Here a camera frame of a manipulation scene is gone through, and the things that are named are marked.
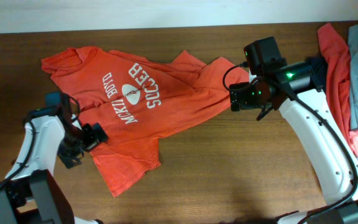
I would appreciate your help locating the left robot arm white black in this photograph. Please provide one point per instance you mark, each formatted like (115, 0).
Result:
(29, 193)

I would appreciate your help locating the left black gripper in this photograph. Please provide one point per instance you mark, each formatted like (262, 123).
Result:
(96, 136)

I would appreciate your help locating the navy garment in pile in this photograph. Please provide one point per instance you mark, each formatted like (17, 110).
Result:
(319, 67)

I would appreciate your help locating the red shirt in pile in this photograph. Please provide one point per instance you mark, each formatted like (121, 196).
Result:
(336, 53)

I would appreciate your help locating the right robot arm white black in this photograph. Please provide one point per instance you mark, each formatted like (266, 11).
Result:
(292, 91)

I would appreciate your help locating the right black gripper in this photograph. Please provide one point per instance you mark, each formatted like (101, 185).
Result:
(245, 102)

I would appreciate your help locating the orange soccer t-shirt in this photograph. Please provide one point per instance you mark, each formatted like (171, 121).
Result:
(137, 102)

